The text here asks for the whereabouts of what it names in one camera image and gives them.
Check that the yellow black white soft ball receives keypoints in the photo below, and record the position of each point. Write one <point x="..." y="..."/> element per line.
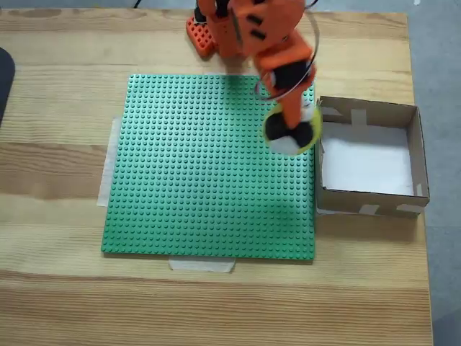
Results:
<point x="284" y="144"/>

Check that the brown cardboard box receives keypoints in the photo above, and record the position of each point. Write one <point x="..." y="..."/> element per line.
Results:
<point x="342" y="202"/>

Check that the white paper sheet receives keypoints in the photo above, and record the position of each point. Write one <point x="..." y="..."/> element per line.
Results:
<point x="360" y="169"/>

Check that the green studded baseplate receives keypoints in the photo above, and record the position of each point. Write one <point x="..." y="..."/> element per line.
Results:
<point x="216" y="198"/>

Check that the short masking tape strip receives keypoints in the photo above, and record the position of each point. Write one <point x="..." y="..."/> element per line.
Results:
<point x="201" y="265"/>

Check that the wide masking tape strip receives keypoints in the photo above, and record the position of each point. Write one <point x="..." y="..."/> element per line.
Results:
<point x="108" y="173"/>

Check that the black rounded flat object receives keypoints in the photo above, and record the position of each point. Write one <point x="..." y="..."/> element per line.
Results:
<point x="5" y="83"/>

